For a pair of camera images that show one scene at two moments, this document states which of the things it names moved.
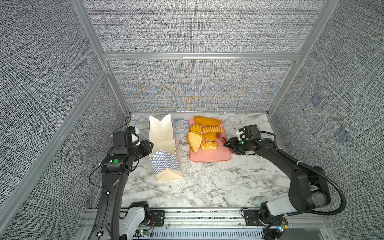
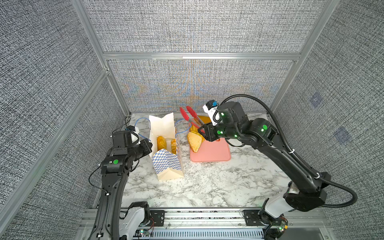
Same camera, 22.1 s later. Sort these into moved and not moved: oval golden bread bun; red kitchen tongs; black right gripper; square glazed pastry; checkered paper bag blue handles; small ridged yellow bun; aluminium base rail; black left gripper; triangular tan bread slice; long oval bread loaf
Moved: black right gripper; oval golden bread bun; red kitchen tongs; square glazed pastry
Not moved: small ridged yellow bun; black left gripper; long oval bread loaf; triangular tan bread slice; aluminium base rail; checkered paper bag blue handles
